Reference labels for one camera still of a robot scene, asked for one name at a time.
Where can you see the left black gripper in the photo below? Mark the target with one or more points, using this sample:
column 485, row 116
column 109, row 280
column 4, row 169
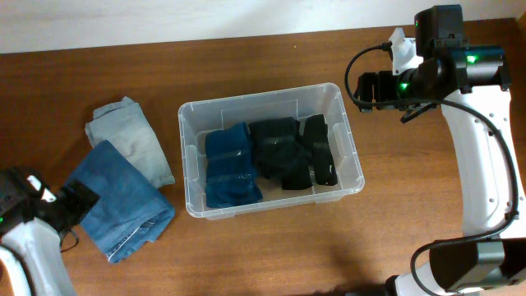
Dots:
column 80, row 202

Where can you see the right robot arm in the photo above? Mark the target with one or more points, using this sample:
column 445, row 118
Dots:
column 438, row 68

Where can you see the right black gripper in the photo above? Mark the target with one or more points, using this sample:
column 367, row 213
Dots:
column 371, row 88

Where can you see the blue jeans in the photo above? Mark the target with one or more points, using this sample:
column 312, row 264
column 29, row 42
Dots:
column 130, row 211

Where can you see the black garment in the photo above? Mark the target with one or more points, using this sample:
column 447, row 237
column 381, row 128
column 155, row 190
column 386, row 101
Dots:
column 316, row 164

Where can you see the light grey jeans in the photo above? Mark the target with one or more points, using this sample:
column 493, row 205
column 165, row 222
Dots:
column 125, row 126

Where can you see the dark navy garment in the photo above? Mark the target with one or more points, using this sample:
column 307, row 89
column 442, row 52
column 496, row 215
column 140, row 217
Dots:
column 277, row 151

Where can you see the clear plastic storage bin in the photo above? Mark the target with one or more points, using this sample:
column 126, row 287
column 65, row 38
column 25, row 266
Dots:
column 198, row 118

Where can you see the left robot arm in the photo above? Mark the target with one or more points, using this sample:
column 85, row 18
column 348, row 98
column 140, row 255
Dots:
column 34, row 222

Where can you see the blue garment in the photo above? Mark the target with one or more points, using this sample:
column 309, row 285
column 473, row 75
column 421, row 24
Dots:
column 230, row 173

